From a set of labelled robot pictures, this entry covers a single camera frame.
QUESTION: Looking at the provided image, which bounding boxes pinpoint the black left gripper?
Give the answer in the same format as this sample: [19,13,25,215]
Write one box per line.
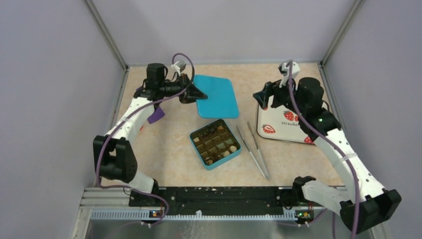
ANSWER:
[159,72,208,104]

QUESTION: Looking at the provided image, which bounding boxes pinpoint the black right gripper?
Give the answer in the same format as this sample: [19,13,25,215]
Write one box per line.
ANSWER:
[252,74,305,116]

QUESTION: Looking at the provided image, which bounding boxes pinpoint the teal box lid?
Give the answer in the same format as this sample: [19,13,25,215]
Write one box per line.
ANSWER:
[194,75,239,119]

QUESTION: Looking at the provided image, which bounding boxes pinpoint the teal chocolate box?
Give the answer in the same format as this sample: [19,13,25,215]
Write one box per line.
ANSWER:
[189,119,242,171]

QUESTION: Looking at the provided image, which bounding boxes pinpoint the metal tongs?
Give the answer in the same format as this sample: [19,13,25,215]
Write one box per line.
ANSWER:
[235,121,271,181]

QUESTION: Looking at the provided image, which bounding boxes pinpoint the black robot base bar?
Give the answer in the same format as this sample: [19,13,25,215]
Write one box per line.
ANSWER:
[128,186,321,221]

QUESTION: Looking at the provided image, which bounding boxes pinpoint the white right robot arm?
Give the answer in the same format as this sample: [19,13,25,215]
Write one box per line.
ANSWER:
[253,77,402,235]

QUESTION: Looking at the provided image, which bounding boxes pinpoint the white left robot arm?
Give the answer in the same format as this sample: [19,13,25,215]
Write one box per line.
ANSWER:
[93,61,194,206]

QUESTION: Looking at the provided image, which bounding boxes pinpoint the strawberry print tray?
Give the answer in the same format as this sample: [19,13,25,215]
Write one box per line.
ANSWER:
[257,106,314,145]

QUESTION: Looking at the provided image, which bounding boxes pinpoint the purple box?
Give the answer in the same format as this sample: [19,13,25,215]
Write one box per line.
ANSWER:
[147,107,165,124]

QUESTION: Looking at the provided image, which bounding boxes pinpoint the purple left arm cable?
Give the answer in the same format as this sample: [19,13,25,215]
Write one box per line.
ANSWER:
[95,52,196,228]

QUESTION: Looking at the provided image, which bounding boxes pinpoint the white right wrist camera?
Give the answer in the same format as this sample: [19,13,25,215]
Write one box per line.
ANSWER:
[278,60,300,88]

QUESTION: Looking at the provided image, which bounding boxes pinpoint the metal frame rail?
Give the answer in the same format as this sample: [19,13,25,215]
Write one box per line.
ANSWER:
[71,186,390,239]

